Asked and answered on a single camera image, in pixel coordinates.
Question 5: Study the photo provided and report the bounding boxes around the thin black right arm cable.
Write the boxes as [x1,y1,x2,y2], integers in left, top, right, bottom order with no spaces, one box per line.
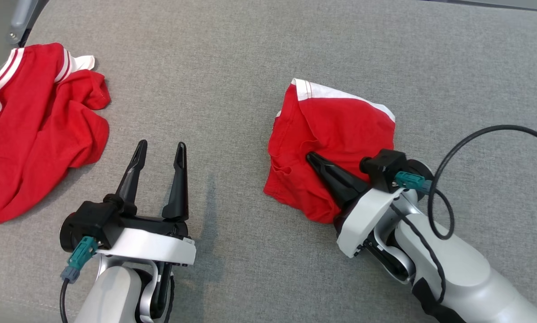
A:
[390,204,447,306]

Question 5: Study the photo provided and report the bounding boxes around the black arm cable strap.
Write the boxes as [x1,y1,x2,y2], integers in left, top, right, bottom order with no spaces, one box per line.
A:
[412,277,468,323]

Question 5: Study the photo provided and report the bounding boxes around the teal right camera connector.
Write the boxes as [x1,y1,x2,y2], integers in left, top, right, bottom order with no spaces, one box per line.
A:
[394,170,432,193]

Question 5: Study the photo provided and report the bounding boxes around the teal camera connector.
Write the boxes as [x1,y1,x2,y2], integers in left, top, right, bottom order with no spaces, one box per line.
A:
[61,236,99,284]
[394,170,432,193]

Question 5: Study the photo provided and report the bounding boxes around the grey partition corner post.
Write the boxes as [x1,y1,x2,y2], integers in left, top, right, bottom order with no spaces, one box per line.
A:
[6,0,49,46]

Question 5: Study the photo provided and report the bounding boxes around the red shorts white side panels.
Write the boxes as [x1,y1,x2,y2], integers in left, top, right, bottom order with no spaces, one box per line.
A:
[263,79,396,225]

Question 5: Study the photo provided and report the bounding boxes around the teal left camera connector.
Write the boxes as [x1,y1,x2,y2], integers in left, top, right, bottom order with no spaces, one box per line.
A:
[61,236,99,284]

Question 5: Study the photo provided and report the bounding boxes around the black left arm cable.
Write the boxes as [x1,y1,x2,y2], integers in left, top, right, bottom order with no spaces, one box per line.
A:
[60,277,70,323]

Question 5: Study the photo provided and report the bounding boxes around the red shirt white collar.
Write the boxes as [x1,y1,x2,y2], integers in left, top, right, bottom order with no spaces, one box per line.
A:
[0,43,112,227]

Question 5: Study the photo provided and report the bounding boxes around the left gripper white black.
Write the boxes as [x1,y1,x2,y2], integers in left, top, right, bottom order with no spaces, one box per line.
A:
[96,140,196,266]

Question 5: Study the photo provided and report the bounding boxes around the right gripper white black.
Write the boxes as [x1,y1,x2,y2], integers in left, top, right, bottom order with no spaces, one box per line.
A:
[306,152,406,258]

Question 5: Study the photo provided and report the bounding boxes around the thick black right camera cable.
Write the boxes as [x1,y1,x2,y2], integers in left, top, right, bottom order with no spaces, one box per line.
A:
[428,124,537,240]

